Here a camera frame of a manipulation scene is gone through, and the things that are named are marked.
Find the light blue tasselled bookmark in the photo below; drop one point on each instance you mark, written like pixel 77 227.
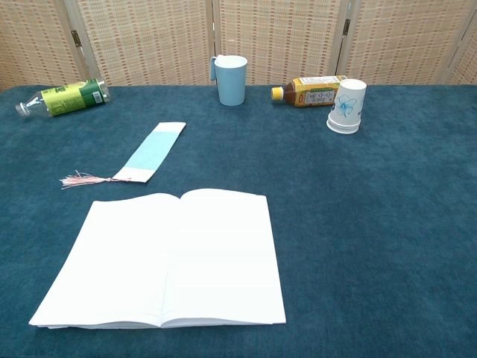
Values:
pixel 149 153

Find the open white lined notebook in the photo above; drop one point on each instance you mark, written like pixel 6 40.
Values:
pixel 167 261

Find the yellow-cap tea bottle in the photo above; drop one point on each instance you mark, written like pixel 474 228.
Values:
pixel 309 93

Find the white blue-flower paper cup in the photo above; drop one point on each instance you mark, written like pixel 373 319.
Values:
pixel 346 108

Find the teal blue table cloth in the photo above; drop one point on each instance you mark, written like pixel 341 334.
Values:
pixel 372 223

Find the woven bamboo folding screen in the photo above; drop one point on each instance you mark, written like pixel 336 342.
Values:
pixel 149 37

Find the metal screen hinge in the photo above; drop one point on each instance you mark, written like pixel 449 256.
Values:
pixel 347 27
pixel 76 38

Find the clear green-label plastic bottle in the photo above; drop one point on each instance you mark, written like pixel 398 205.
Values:
pixel 67 97

